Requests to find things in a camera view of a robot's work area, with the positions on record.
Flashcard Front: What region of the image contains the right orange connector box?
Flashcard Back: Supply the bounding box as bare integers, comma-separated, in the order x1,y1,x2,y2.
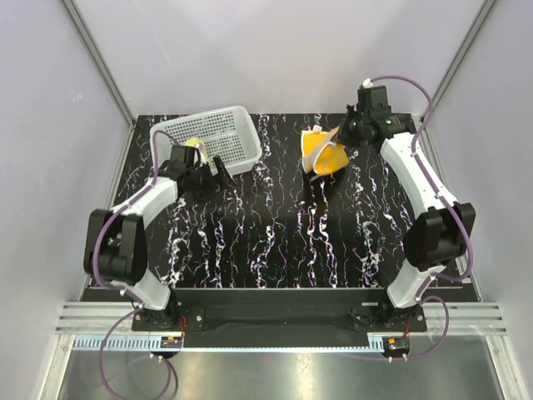
385,337,411,354

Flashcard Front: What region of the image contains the orange connector box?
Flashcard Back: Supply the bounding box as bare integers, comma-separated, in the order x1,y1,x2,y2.
385,337,411,354
160,336,183,349

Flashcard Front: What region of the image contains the right aluminium frame post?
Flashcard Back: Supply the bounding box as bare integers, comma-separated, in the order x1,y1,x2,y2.
432,0,500,110

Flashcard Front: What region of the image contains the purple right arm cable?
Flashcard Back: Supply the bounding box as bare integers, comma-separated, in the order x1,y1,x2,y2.
361,74,476,363

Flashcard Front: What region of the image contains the slotted cable duct rail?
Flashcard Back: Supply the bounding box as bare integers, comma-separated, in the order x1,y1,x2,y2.
73,334,384,353

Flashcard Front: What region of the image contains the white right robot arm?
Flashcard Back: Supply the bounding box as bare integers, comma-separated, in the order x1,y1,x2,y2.
335,80,476,331

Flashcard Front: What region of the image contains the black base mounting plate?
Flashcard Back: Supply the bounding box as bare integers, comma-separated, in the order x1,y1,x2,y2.
132,288,427,344

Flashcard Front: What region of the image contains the aluminium frame post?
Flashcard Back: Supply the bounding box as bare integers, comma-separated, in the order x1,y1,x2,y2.
59,0,137,128
432,0,500,110

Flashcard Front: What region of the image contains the white plastic mesh basket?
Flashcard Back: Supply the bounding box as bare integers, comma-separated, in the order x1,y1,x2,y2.
149,106,262,176

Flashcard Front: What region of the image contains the left aluminium frame post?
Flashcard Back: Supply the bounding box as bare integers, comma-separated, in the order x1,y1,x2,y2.
59,0,137,128

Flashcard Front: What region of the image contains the yellow-green and grey towel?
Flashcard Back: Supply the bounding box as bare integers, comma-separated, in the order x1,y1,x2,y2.
185,137,211,165

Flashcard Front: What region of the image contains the orange and grey towel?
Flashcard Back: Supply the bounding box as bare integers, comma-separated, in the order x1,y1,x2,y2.
301,125,349,182

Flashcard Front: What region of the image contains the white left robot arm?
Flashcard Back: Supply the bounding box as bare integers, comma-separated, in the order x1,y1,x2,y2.
83,145,232,330

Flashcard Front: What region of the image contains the left orange connector box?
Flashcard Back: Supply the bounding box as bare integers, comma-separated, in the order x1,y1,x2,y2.
160,336,183,349

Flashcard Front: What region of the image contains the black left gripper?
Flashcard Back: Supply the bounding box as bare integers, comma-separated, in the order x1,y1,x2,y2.
187,156,237,204

